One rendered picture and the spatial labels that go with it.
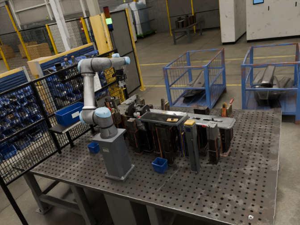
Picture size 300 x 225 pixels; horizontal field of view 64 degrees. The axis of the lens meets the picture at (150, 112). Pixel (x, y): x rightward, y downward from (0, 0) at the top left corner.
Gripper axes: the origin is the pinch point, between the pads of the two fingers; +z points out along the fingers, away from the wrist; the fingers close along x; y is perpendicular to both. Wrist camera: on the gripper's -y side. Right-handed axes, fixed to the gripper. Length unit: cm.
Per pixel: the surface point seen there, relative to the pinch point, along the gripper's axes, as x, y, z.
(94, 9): 502, -538, -82
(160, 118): -35, 70, 10
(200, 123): -9, 91, 25
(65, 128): -57, -35, 25
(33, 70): 97, -347, 18
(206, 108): 15, 87, 23
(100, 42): 43, -61, -41
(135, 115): -24.9, 33.3, 17.3
